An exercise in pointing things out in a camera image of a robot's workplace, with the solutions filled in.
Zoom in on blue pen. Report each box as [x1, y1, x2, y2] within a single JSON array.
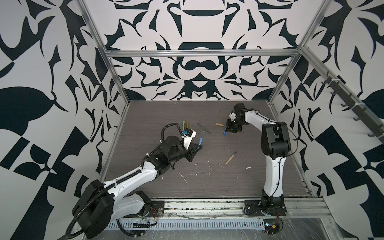
[[199, 131, 205, 145]]

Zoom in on tan pen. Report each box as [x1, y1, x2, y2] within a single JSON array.
[[225, 150, 238, 165]]

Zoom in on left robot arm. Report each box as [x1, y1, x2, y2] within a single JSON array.
[[65, 136, 203, 239]]

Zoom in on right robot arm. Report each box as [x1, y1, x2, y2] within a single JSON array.
[[226, 103, 292, 216]]

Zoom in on dark green pen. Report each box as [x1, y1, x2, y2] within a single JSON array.
[[197, 123, 212, 134]]

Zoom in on green circuit board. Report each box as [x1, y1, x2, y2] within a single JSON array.
[[264, 218, 284, 236]]

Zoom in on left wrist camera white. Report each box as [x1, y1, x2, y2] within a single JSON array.
[[183, 128, 197, 150]]

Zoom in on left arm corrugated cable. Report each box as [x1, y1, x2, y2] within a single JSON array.
[[65, 122, 184, 239]]

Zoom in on white cable duct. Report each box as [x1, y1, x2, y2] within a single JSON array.
[[120, 219, 265, 231]]

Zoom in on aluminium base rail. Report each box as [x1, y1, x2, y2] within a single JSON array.
[[152, 198, 332, 219]]

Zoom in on wall hook rack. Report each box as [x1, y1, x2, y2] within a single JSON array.
[[322, 72, 384, 145]]

